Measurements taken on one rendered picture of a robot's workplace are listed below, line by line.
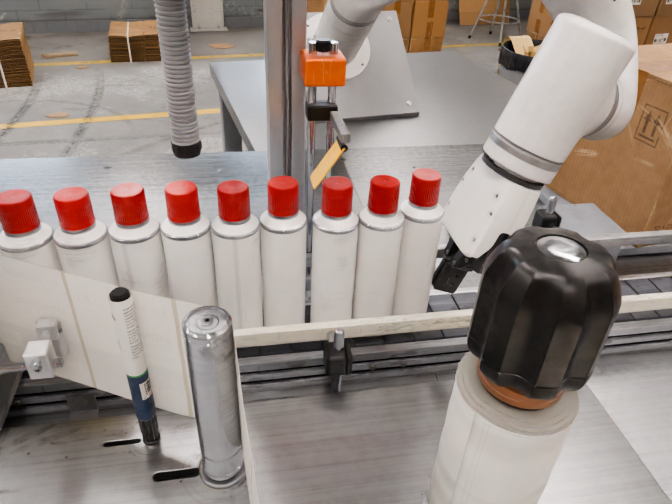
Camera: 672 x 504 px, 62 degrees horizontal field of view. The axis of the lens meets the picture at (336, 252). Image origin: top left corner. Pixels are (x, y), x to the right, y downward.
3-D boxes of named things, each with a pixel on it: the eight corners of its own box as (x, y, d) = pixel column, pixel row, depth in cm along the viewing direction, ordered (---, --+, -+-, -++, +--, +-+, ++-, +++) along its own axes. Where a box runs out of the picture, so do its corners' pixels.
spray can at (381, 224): (363, 343, 68) (378, 195, 57) (342, 317, 72) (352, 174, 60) (398, 330, 70) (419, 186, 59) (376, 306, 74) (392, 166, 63)
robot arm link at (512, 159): (480, 117, 63) (467, 141, 65) (514, 149, 56) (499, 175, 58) (538, 139, 66) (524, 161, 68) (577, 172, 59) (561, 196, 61)
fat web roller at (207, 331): (198, 493, 51) (174, 343, 40) (199, 451, 55) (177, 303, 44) (248, 486, 52) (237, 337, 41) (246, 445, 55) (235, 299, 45)
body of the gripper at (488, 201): (473, 133, 65) (429, 213, 70) (511, 172, 57) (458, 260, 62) (524, 152, 68) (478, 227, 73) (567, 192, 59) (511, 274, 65)
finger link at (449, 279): (456, 242, 67) (431, 285, 70) (466, 258, 64) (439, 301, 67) (478, 248, 68) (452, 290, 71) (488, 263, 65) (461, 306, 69)
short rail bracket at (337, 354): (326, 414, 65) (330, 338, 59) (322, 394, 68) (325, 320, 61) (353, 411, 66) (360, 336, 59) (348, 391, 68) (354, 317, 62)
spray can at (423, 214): (388, 328, 71) (407, 184, 59) (383, 302, 75) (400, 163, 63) (429, 328, 71) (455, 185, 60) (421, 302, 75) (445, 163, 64)
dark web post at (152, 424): (141, 447, 55) (105, 299, 44) (143, 432, 56) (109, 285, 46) (160, 445, 55) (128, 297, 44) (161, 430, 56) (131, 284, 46)
